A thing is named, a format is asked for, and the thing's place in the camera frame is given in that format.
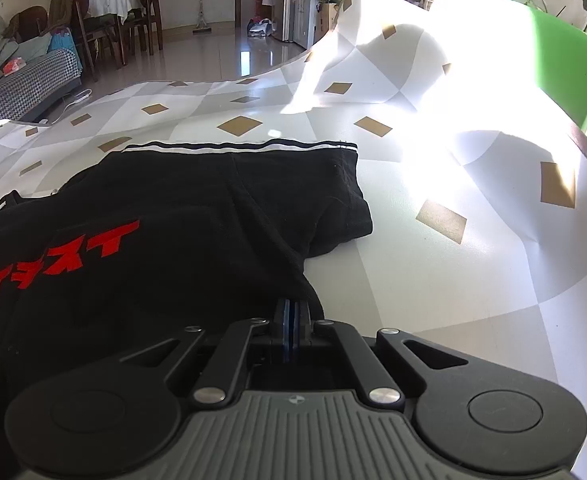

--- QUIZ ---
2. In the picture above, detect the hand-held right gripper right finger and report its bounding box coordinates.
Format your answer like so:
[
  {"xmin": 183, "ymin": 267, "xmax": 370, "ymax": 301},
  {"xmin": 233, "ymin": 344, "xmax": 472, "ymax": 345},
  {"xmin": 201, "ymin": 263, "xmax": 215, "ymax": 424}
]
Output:
[{"xmin": 293, "ymin": 300, "xmax": 479, "ymax": 407}]

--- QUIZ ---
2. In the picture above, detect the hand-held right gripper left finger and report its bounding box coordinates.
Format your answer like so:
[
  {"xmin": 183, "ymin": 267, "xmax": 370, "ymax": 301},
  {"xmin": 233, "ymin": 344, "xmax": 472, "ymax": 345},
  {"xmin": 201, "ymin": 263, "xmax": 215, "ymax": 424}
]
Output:
[{"xmin": 108, "ymin": 299, "xmax": 294, "ymax": 407}]

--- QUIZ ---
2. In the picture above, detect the black t-shirt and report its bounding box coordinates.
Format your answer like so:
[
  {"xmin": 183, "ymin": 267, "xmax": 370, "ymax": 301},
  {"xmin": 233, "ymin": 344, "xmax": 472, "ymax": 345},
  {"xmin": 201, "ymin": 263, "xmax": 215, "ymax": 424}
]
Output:
[{"xmin": 0, "ymin": 138, "xmax": 374, "ymax": 431}]

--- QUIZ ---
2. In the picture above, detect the grey white checkered tablecloth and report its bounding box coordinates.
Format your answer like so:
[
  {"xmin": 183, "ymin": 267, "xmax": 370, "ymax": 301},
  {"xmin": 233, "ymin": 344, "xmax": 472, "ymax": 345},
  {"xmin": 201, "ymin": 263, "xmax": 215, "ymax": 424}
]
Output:
[{"xmin": 0, "ymin": 0, "xmax": 587, "ymax": 480}]

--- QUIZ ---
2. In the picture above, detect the shiny plastic bag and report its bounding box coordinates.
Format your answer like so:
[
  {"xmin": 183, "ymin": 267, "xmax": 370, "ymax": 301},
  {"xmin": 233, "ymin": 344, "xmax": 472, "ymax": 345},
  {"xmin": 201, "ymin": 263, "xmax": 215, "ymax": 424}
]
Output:
[{"xmin": 248, "ymin": 17, "xmax": 277, "ymax": 38}]

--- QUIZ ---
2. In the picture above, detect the cardboard box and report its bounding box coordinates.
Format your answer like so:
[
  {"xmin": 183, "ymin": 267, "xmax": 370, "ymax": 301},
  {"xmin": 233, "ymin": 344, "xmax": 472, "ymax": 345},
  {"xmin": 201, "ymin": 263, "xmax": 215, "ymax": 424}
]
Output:
[{"xmin": 316, "ymin": 2, "xmax": 341, "ymax": 46}]

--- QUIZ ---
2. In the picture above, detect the white power strip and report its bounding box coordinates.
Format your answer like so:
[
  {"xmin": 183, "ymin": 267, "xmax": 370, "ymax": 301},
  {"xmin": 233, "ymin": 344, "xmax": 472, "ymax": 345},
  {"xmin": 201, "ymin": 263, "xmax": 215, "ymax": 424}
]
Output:
[{"xmin": 36, "ymin": 89, "xmax": 93, "ymax": 126}]

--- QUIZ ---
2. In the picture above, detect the silver refrigerator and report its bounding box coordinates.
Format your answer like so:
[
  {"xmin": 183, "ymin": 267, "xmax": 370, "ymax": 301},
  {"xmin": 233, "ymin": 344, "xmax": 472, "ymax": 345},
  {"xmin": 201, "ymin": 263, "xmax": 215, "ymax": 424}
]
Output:
[{"xmin": 268, "ymin": 0, "xmax": 299, "ymax": 43}]

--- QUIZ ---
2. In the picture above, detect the dark wooden dining chair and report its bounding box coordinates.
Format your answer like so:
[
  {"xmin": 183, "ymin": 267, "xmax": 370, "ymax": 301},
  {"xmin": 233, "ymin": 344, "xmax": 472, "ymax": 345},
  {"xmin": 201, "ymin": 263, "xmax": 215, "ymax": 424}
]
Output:
[
  {"xmin": 124, "ymin": 0, "xmax": 164, "ymax": 56},
  {"xmin": 48, "ymin": 0, "xmax": 124, "ymax": 83}
]

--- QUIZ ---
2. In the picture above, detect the houndstooth sofa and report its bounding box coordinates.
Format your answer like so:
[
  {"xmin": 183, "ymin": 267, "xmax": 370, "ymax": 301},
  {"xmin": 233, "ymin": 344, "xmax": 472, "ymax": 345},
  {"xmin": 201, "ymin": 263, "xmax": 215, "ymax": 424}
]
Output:
[{"xmin": 0, "ymin": 49, "xmax": 83, "ymax": 128}]

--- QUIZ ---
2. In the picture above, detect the dining table with white cloth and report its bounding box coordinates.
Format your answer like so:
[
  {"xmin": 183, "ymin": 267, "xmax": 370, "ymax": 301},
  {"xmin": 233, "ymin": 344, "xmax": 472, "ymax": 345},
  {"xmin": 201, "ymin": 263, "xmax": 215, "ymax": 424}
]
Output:
[{"xmin": 88, "ymin": 0, "xmax": 142, "ymax": 23}]

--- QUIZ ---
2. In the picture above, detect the green plastic chair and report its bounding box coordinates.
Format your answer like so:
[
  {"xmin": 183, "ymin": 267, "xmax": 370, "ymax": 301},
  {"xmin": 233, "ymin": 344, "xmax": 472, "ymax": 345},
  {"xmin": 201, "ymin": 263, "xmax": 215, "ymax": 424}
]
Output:
[{"xmin": 528, "ymin": 7, "xmax": 587, "ymax": 133}]

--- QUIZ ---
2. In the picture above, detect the pale teal cushion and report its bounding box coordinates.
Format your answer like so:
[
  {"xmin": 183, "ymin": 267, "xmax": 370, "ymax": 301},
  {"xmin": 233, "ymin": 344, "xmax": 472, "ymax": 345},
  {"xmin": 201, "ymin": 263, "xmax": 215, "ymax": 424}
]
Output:
[{"xmin": 11, "ymin": 35, "xmax": 52, "ymax": 63}]

